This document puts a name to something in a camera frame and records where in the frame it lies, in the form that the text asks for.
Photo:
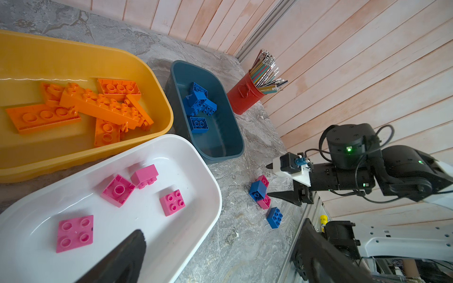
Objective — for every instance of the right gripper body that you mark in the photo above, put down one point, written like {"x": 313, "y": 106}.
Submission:
{"x": 327, "y": 177}

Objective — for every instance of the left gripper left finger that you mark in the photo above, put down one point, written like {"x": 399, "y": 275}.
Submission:
{"x": 122, "y": 264}

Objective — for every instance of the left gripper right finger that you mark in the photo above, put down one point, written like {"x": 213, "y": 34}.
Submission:
{"x": 318, "y": 261}

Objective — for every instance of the orange lego brick hollow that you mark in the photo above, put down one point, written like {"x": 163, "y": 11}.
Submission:
{"x": 40, "y": 117}

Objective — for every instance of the orange lego brick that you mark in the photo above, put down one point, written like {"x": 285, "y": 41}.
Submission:
{"x": 51, "y": 94}
{"x": 118, "y": 89}
{"x": 106, "y": 133}

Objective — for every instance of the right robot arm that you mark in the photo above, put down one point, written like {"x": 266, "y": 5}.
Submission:
{"x": 356, "y": 161}

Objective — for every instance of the yellow marker tube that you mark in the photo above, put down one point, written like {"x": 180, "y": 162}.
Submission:
{"x": 324, "y": 220}

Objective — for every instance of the light pink lego brick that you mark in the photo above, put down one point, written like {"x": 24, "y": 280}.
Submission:
{"x": 75, "y": 233}

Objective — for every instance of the pink lego brick upturned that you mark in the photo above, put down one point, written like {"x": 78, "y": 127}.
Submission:
{"x": 118, "y": 191}

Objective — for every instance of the red pencil cup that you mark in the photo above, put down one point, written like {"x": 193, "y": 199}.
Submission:
{"x": 244, "y": 95}

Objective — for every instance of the teal plastic bin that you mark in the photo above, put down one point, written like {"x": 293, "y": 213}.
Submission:
{"x": 202, "y": 113}

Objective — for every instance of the bundle of coloured pencils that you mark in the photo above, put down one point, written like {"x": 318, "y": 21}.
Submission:
{"x": 264, "y": 74}

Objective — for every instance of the white plastic bin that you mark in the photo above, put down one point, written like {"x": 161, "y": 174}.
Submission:
{"x": 29, "y": 227}

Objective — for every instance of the blue lego brick upright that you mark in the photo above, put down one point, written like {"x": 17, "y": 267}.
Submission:
{"x": 197, "y": 96}

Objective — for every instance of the long blue lego brick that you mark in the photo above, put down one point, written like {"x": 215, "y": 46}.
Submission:
{"x": 190, "y": 111}

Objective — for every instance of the long orange lego plate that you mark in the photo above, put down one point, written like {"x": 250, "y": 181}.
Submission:
{"x": 85, "y": 101}

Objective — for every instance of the yellow plastic bin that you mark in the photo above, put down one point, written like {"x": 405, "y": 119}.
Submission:
{"x": 29, "y": 60}

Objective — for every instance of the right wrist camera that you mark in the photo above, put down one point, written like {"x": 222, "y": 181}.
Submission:
{"x": 295, "y": 166}

